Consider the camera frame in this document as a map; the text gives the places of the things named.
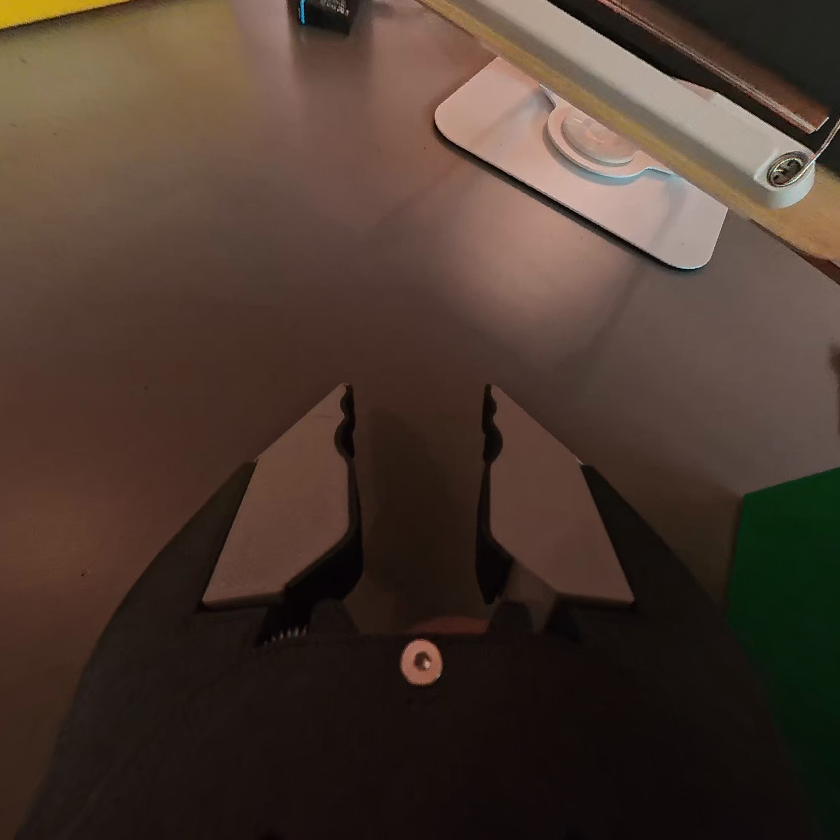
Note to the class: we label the white monitor stand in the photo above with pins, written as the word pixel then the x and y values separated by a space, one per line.
pixel 499 131

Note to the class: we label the green plastic bin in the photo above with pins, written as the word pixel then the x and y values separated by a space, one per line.
pixel 794 590

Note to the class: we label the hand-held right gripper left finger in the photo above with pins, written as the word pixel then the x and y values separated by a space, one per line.
pixel 289 525

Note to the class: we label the yellow plastic bin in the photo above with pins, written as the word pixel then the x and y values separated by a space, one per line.
pixel 52 10

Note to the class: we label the black camera battery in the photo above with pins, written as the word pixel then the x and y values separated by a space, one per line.
pixel 325 12

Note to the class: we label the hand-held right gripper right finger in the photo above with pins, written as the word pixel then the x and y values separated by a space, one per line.
pixel 558 525

